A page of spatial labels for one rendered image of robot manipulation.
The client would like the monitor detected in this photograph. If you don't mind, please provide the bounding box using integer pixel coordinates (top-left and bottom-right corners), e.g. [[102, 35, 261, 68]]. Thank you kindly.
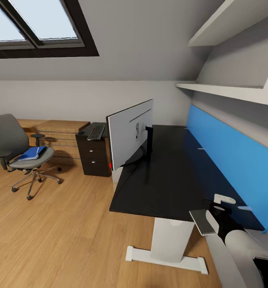
[[106, 99, 153, 171]]

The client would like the notebook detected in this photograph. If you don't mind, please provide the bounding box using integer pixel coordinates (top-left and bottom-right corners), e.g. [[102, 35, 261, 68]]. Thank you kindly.
[[190, 209, 217, 236]]

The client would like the folder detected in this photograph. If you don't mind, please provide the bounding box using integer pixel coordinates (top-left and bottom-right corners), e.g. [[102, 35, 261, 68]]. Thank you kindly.
[[18, 146, 47, 161]]

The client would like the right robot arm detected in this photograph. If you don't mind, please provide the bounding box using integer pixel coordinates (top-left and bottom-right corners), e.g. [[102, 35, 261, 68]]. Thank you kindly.
[[204, 194, 268, 288]]

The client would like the swivel chair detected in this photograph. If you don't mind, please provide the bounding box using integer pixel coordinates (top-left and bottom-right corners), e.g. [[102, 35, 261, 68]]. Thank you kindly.
[[0, 114, 62, 200]]

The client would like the keyboard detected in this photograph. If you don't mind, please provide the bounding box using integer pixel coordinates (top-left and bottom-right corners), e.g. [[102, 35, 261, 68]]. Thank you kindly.
[[87, 126, 105, 140]]

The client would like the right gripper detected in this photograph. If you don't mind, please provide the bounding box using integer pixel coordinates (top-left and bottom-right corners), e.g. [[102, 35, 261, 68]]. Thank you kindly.
[[205, 199, 232, 215]]

